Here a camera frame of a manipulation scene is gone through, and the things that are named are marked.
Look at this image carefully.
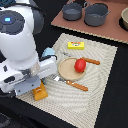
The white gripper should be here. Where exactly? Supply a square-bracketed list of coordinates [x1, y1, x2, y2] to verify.
[0, 55, 57, 97]

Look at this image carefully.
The yellow butter box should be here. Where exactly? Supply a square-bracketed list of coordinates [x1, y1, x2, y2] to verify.
[67, 42, 84, 50]

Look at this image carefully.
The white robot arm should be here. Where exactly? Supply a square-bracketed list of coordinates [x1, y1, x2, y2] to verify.
[0, 0, 57, 97]

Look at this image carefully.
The orange bread loaf toy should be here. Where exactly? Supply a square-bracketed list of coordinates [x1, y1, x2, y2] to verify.
[33, 83, 48, 101]

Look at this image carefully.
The red tomato toy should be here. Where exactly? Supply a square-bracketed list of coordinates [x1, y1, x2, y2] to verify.
[74, 59, 86, 73]

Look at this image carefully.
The light blue milk carton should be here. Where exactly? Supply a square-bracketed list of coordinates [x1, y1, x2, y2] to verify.
[42, 47, 56, 59]

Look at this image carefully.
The knife with wooden handle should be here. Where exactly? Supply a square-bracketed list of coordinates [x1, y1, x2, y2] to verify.
[60, 52, 100, 65]

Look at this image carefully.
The fork with wooden handle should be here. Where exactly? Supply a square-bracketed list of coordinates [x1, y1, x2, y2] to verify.
[53, 75, 88, 91]

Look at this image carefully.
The small grey pot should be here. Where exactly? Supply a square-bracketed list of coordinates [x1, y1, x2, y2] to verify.
[62, 3, 82, 21]

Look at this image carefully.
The beige bowl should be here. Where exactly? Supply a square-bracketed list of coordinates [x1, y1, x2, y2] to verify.
[121, 7, 128, 30]

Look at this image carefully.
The white woven placemat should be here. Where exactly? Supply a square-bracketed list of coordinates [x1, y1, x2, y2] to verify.
[19, 33, 117, 128]

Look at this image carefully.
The brown stove board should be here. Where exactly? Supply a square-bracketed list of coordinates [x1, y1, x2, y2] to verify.
[51, 0, 128, 43]

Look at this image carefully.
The round wooden plate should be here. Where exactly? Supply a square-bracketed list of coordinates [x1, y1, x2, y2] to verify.
[58, 57, 85, 81]

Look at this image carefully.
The large grey pot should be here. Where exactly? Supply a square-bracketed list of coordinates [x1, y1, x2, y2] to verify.
[84, 2, 110, 27]

